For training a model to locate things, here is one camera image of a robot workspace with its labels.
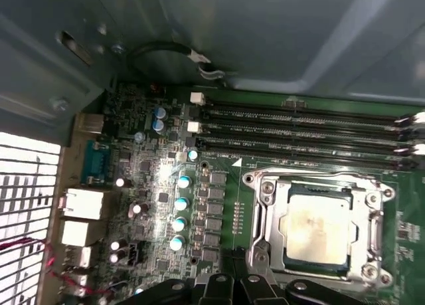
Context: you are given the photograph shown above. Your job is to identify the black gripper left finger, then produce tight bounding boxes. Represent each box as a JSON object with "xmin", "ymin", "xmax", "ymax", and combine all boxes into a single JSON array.
[{"xmin": 126, "ymin": 247, "xmax": 236, "ymax": 305}]

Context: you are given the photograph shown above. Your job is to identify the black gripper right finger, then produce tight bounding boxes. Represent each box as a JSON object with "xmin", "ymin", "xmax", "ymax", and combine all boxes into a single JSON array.
[{"xmin": 236, "ymin": 247, "xmax": 379, "ymax": 305}]

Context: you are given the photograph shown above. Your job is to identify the silver green CPU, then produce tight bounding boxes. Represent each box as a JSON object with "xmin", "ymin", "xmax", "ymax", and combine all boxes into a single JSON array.
[{"xmin": 281, "ymin": 183, "xmax": 359, "ymax": 272}]

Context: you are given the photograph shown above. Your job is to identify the CPU socket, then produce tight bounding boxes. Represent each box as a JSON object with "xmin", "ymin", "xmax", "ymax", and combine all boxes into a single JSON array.
[{"xmin": 241, "ymin": 167, "xmax": 398, "ymax": 294}]

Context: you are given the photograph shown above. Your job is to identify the black RAM slot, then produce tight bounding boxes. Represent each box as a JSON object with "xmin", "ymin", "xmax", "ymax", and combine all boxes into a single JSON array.
[
  {"xmin": 187, "ymin": 105, "xmax": 425, "ymax": 136},
  {"xmin": 185, "ymin": 120, "xmax": 425, "ymax": 153},
  {"xmin": 184, "ymin": 135, "xmax": 419, "ymax": 169},
  {"xmin": 191, "ymin": 92, "xmax": 425, "ymax": 126}
]

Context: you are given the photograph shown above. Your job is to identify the silver rear port block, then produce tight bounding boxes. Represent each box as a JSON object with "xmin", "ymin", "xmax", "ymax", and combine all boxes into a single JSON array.
[
  {"xmin": 59, "ymin": 187, "xmax": 104, "ymax": 220},
  {"xmin": 60, "ymin": 220, "xmax": 91, "ymax": 247}
]

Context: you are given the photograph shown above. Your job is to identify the blue serial port connector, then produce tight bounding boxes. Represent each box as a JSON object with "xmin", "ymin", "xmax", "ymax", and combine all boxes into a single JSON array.
[{"xmin": 80, "ymin": 140, "xmax": 111, "ymax": 187}]

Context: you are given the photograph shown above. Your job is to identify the green motherboard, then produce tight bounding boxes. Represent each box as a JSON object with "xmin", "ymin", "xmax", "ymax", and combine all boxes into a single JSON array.
[{"xmin": 69, "ymin": 80, "xmax": 425, "ymax": 305}]

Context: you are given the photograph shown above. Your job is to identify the small silver rear port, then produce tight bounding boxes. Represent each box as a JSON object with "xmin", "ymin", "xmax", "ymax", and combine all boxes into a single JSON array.
[{"xmin": 79, "ymin": 113, "xmax": 104, "ymax": 134}]

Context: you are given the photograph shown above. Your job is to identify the black PC case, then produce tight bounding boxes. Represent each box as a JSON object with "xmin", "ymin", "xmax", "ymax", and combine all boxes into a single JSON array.
[{"xmin": 0, "ymin": 0, "xmax": 425, "ymax": 305}]

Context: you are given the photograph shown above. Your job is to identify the red black twisted wire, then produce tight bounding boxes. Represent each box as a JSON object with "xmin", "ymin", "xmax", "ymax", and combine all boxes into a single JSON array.
[{"xmin": 0, "ymin": 237, "xmax": 100, "ymax": 296}]

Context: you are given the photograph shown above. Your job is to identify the black cable with white tag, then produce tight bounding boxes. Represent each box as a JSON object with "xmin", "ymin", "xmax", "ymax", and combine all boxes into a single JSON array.
[{"xmin": 127, "ymin": 41, "xmax": 224, "ymax": 82}]

